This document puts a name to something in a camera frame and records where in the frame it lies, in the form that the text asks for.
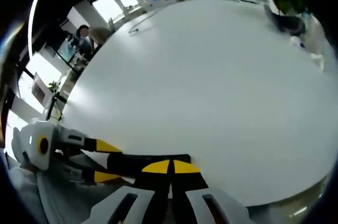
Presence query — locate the black cable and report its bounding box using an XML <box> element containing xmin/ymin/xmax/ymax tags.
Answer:
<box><xmin>128</xmin><ymin>11</ymin><xmax>159</xmax><ymax>34</ymax></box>

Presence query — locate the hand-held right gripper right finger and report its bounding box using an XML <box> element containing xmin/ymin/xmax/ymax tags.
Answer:
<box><xmin>171</xmin><ymin>159</ymin><xmax>254</xmax><ymax>224</ymax></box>

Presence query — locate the display screen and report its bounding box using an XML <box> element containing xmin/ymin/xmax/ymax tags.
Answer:
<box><xmin>57</xmin><ymin>40</ymin><xmax>79</xmax><ymax>62</ymax></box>

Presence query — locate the crumpled white tissue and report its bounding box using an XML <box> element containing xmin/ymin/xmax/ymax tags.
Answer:
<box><xmin>289</xmin><ymin>35</ymin><xmax>304</xmax><ymax>48</ymax></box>
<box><xmin>310</xmin><ymin>52</ymin><xmax>325</xmax><ymax>70</ymax></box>

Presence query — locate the clear plastic bottle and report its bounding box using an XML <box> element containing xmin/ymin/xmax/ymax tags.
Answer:
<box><xmin>301</xmin><ymin>12</ymin><xmax>328</xmax><ymax>58</ymax></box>

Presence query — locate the white square pillar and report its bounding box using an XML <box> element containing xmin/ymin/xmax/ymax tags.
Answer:
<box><xmin>67</xmin><ymin>0</ymin><xmax>106</xmax><ymax>34</ymax></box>

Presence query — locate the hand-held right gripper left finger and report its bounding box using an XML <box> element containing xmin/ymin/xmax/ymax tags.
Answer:
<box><xmin>84</xmin><ymin>159</ymin><xmax>172</xmax><ymax>224</ymax></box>

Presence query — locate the black remote control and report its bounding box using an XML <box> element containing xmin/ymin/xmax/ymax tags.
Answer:
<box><xmin>106</xmin><ymin>152</ymin><xmax>193</xmax><ymax>179</ymax></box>

